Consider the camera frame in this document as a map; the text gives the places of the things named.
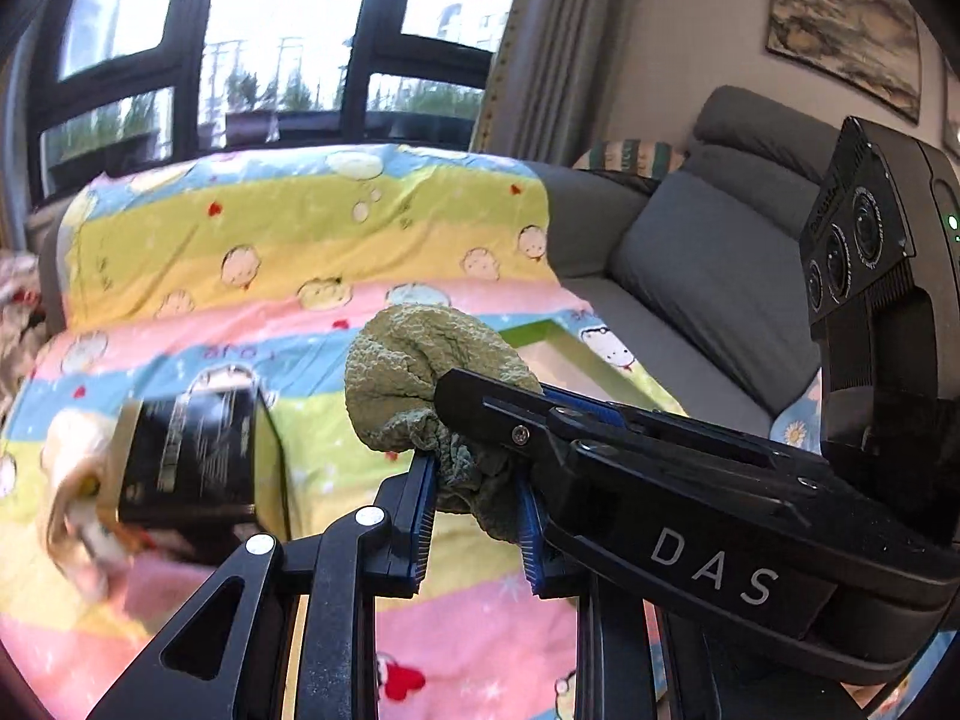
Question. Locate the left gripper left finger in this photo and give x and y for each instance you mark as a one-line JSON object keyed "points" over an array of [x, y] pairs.
{"points": [[288, 628]]}

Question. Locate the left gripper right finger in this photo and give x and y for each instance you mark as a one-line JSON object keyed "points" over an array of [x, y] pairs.
{"points": [[614, 672]]}

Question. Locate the green knitted cloth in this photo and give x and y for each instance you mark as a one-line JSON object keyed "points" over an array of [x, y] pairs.
{"points": [[391, 373]]}

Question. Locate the pink purple towel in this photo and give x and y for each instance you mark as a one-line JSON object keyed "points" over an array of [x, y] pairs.
{"points": [[156, 587]]}

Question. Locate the black glossy box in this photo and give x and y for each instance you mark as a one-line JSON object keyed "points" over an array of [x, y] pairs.
{"points": [[203, 459]]}

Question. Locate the green cardboard box tray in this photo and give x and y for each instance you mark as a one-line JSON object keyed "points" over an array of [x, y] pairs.
{"points": [[602, 368]]}

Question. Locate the grey sofa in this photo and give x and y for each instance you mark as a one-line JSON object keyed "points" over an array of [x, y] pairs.
{"points": [[695, 278]]}

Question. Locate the colourful cartoon blanket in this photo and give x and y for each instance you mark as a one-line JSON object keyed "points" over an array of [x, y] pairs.
{"points": [[260, 266]]}

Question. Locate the striped cushion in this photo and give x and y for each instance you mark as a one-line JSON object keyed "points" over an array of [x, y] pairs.
{"points": [[633, 157]]}

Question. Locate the pile of clothes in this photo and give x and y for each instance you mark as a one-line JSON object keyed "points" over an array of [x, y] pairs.
{"points": [[23, 330]]}

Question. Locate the grey curtain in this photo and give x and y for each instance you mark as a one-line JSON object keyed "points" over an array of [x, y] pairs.
{"points": [[543, 91]]}

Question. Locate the framed landscape painting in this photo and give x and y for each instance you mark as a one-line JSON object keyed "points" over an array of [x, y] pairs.
{"points": [[872, 45]]}

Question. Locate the black camera box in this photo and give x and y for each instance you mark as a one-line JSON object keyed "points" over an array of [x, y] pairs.
{"points": [[880, 257]]}

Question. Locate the black window frame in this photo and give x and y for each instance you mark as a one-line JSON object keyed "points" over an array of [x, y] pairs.
{"points": [[116, 86]]}

